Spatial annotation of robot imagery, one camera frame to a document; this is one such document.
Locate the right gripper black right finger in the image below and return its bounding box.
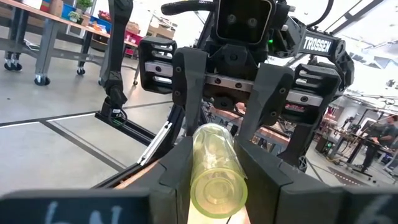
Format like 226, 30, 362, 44
233, 136, 342, 224

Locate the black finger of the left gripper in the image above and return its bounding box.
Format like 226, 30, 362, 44
238, 63, 295, 141
172, 46, 208, 138

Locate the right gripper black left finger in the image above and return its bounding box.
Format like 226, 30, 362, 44
150, 136, 195, 224

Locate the background work table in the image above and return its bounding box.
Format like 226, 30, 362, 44
326, 127, 392, 178

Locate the person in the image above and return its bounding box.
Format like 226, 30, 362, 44
362, 114, 398, 174

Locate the wooden workbench on castors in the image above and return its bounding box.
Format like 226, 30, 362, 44
0, 0, 141, 86

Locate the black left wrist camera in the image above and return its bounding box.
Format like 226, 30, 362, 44
215, 0, 277, 45

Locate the black left wrist camera cable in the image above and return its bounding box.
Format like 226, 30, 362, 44
160, 0, 218, 16

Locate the black aluminium table frame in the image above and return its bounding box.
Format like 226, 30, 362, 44
91, 104, 187, 190

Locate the black upright frame post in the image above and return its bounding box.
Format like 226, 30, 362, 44
98, 0, 134, 127

